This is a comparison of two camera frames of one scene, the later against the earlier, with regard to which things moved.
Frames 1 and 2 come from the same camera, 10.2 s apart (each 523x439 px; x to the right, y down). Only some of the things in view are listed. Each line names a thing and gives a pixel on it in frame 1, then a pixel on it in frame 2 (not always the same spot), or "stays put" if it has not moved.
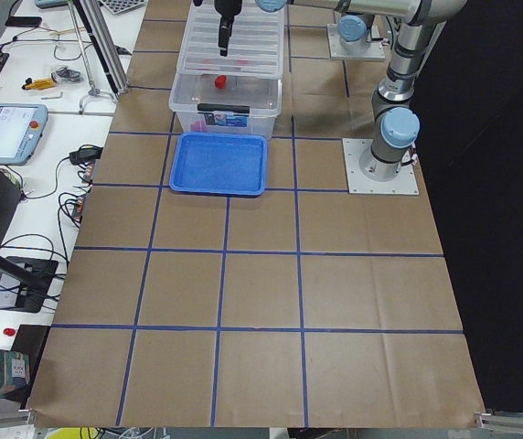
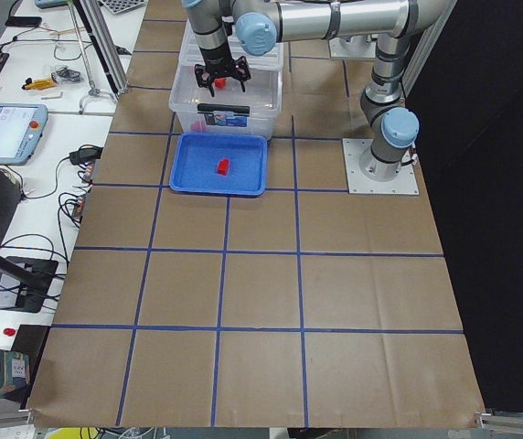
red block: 197,126 stays put
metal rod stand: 93,91 stays put
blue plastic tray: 219,164 stays put
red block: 220,81 -> 223,166
